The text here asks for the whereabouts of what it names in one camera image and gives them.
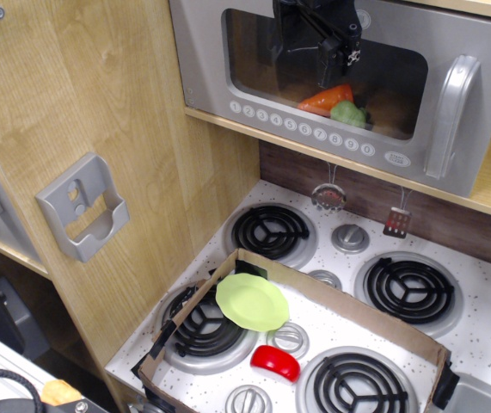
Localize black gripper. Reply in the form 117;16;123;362
272;1;362;89

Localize small centre stove knob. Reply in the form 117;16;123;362
308;269;342;290

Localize red toy cheese piece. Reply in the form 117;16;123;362
250;345;301;383

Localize front right stove burner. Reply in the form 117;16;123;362
295;346;420;413

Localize light green toy plate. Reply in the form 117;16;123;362
215;273;290;332

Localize grey toy microwave door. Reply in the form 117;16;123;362
169;1;491;196

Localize back right stove burner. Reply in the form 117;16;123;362
353;251;464;338

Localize grey wall phone holder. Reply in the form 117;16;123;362
35;152;130;262

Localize green toy lettuce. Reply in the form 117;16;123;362
330;101;367;128

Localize back left stove burner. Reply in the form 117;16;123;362
222;202;318;269

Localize black cable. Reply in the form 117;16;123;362
0;368;44;413

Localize back grey stove knob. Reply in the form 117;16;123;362
331;224;370;254

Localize middle grey stove knob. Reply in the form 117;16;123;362
266;322;310;360

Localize grey toy sink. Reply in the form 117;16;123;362
429;373;491;413

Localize hanging toy spatula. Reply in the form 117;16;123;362
383;187;412;239

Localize stove burner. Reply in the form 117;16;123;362
295;346;420;413
222;202;318;269
164;287;259;375
353;251;464;338

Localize hanging toy strainer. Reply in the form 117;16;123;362
310;163;347;213

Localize front grey stove knob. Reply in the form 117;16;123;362
225;385;273;413

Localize grey stove knob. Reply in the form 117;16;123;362
266;322;310;360
331;224;370;254
225;385;273;413

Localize orange foam piece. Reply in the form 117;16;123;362
40;379;82;406

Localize orange toy carrot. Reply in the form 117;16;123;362
298;83;354;117

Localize brown cardboard tray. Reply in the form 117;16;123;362
132;250;459;412

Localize front left stove burner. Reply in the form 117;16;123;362
164;287;259;375

